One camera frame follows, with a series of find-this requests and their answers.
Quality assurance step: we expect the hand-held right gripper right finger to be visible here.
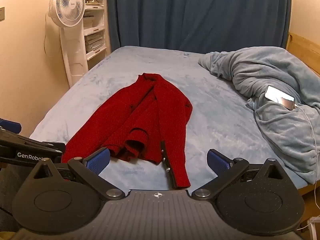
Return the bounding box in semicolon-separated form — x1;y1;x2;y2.
191;149;285;200

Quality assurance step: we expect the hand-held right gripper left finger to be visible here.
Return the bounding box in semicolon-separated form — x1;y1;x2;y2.
34;148;126;201

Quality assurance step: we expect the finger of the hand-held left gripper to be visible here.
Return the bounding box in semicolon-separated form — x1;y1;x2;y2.
0;119;66;153

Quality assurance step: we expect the red knit sweater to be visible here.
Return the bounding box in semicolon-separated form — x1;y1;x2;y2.
61;72;193;189

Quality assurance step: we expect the light blue bed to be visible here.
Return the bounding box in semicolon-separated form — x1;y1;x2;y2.
29;45;312;194

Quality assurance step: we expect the smartphone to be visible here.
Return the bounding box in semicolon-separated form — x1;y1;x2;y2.
264;85;296;111

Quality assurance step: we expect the grey-blue fleece blanket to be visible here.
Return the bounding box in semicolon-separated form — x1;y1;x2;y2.
198;46;320;184

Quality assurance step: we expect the stack of books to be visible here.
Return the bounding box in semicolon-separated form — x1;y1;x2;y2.
84;0;105;53

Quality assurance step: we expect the white shelf unit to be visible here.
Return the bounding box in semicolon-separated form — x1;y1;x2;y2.
82;0;112;61

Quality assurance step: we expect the white standing fan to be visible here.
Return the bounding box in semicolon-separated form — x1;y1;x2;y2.
49;0;88;87

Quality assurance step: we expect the dark blue curtain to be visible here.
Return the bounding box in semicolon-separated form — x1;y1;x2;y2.
106;0;292;55

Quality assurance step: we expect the white fan cable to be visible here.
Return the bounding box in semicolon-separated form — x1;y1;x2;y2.
44;11;62;58

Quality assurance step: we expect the white charging cable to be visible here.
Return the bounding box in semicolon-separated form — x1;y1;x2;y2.
294;104;320;205

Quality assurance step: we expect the wooden bed frame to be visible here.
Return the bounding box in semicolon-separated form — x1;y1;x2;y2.
285;32;320;77

